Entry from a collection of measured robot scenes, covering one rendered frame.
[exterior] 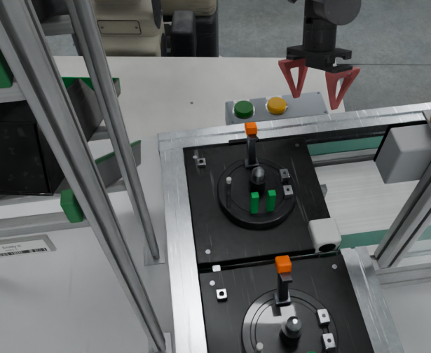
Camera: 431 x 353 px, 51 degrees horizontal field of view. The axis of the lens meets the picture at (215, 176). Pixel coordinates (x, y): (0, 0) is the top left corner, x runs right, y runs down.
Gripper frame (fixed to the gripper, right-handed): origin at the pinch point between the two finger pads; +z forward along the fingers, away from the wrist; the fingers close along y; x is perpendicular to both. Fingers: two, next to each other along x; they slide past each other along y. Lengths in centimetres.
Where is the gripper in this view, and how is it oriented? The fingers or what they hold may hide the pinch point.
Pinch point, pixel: (315, 99)
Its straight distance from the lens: 86.7
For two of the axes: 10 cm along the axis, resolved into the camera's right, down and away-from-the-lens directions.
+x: -8.3, 2.7, -5.0
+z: 0.3, 9.0, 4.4
